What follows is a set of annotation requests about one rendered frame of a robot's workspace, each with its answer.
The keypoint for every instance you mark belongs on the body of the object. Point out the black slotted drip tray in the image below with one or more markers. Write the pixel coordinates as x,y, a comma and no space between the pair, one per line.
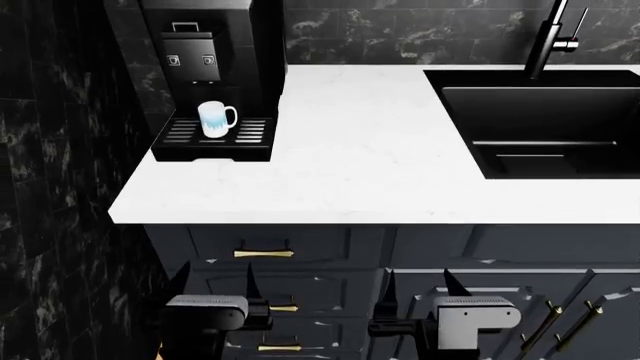
250,131

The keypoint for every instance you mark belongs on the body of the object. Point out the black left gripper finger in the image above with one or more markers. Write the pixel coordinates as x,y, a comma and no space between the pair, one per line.
179,285
253,288

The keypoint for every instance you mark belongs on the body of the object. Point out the black chrome sink faucet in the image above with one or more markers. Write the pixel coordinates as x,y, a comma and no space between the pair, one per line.
547,37

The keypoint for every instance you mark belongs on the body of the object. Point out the dark blue cabinet door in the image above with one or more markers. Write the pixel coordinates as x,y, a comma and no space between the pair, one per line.
620,318
415,292

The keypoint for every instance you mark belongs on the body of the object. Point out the white cup icon button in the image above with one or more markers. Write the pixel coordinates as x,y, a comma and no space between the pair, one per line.
173,60
208,60

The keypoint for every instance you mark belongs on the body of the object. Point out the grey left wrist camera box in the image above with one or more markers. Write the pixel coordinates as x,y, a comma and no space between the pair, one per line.
205,309

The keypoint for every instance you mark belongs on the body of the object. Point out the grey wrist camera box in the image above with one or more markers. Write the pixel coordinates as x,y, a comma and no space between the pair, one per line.
205,309
465,318

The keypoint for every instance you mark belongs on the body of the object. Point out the black coffee machine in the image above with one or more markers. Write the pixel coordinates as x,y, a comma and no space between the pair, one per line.
260,45

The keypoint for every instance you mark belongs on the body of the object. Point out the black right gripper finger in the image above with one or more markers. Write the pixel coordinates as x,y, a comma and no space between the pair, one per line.
455,287
390,300

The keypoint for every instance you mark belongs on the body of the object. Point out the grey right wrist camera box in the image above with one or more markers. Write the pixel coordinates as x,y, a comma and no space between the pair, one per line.
465,318

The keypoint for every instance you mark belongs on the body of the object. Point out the dark blue cabinet drawer front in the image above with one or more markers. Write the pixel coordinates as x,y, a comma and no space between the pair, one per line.
320,243
310,288
325,333

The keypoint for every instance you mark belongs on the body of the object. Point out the dark blue false drawer panel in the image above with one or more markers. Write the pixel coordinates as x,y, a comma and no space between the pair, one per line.
525,243

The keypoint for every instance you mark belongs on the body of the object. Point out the white blue ceramic mug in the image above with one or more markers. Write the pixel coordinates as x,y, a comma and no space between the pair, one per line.
212,118

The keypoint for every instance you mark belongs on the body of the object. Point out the black kitchen sink basin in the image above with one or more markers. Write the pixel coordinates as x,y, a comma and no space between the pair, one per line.
540,123

